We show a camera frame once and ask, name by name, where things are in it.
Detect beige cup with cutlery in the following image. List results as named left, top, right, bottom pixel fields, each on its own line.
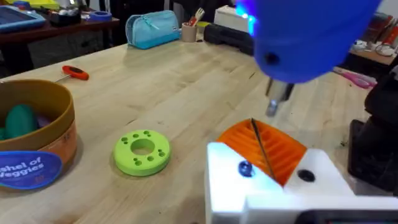
left=181, top=7, right=206, bottom=43

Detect blue flat tray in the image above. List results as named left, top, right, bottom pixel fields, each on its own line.
left=0, top=5, right=47, bottom=34

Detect pink scissors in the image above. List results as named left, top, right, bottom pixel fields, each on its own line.
left=332, top=66, right=377, bottom=90

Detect light blue zip bag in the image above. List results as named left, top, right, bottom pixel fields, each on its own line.
left=125, top=9, right=182, bottom=50

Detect white coiled cable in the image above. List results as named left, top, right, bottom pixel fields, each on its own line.
left=374, top=42, right=396, bottom=57

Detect brown tub with toys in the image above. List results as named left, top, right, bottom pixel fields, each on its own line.
left=0, top=79, right=78, bottom=191

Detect orange-handled hand screwdriver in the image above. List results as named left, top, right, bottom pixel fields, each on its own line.
left=54, top=65, right=90, bottom=83

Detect black box with clutter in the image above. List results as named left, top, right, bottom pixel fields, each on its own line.
left=48, top=6, right=83, bottom=27

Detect dark wooden side table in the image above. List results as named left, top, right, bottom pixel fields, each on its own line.
left=0, top=16, right=121, bottom=77

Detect white box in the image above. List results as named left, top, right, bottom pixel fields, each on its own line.
left=213, top=5, right=250, bottom=34

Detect red books stack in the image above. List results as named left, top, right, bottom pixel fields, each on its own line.
left=363, top=12, right=398, bottom=47

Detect left gripper white and orange finger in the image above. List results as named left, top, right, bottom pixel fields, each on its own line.
left=205, top=119, right=283, bottom=224

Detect black tool case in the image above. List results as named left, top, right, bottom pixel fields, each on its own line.
left=203, top=23, right=254, bottom=57

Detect green disc with holes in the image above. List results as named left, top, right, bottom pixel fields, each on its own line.
left=113, top=129, right=172, bottom=177

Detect blue tape roll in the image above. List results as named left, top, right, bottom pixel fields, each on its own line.
left=89, top=11, right=113, bottom=22

